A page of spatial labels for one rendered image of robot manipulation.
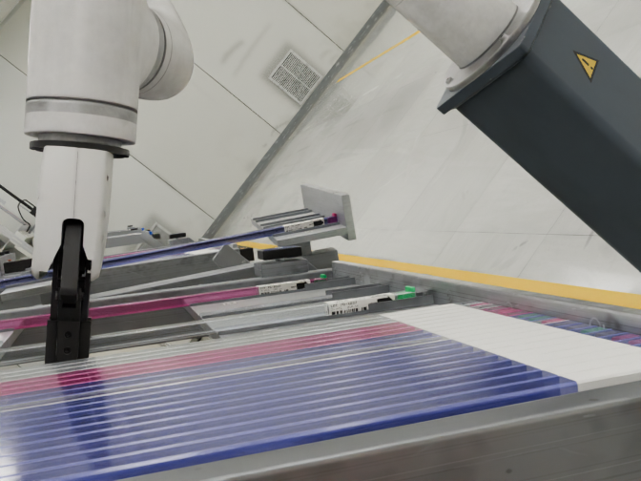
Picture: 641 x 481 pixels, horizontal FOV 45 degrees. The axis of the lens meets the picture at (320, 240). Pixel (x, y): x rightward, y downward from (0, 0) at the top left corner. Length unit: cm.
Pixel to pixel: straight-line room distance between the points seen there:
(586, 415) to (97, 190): 39
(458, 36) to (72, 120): 70
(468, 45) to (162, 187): 732
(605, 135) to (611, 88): 8
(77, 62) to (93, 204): 10
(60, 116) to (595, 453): 43
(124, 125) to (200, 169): 781
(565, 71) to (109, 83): 73
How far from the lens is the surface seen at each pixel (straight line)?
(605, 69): 125
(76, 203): 58
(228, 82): 858
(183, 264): 171
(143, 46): 64
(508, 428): 30
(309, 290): 87
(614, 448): 33
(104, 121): 60
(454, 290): 64
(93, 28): 61
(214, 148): 846
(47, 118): 61
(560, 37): 120
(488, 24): 117
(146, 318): 94
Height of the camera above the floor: 98
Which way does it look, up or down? 13 degrees down
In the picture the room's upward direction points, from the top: 52 degrees counter-clockwise
